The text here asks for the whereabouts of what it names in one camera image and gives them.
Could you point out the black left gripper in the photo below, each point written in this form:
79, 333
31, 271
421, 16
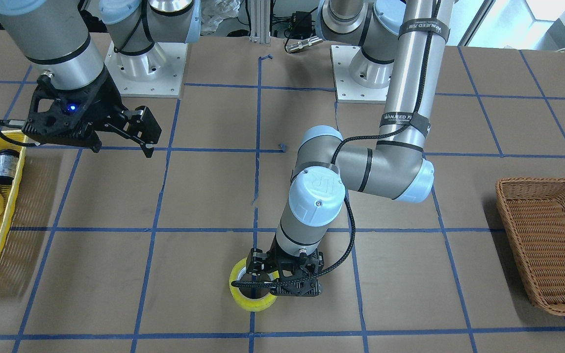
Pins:
258, 260

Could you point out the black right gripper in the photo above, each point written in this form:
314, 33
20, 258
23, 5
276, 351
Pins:
100, 102

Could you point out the yellow tape roll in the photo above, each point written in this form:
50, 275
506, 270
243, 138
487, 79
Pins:
243, 301

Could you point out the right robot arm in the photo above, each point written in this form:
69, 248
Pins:
53, 36

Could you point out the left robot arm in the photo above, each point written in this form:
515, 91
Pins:
408, 38

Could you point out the small dark bottle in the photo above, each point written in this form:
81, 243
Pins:
9, 160

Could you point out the white crumpled plastic bag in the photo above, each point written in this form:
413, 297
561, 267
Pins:
213, 12

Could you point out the black power adapter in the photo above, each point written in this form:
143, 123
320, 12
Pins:
301, 25

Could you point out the silver metal connector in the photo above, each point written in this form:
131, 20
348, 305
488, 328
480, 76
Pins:
303, 44

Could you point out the brown wicker basket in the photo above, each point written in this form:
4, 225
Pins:
533, 213

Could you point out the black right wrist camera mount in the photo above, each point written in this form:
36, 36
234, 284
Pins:
55, 115

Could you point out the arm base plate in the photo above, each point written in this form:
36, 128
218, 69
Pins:
157, 73
358, 79

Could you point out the aluminium frame post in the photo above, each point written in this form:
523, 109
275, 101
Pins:
260, 21

